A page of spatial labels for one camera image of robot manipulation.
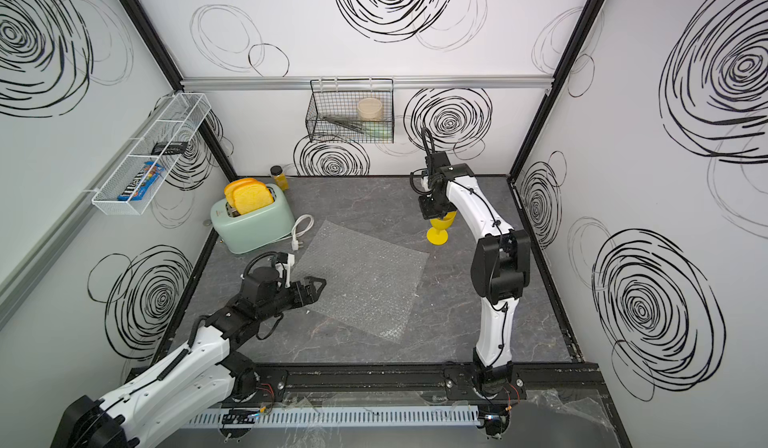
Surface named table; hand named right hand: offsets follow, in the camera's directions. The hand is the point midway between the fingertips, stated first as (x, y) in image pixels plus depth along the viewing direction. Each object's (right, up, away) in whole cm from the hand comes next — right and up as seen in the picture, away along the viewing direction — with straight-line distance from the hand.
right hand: (437, 211), depth 92 cm
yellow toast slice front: (-57, +4, -3) cm, 57 cm away
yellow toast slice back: (-60, +8, -5) cm, 60 cm away
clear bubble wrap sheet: (-21, -22, 0) cm, 30 cm away
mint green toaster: (-55, -5, -3) cm, 56 cm away
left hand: (-35, -20, -10) cm, 42 cm away
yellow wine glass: (+2, -8, +10) cm, 13 cm away
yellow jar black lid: (-56, +12, +20) cm, 61 cm away
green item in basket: (-18, +27, +5) cm, 33 cm away
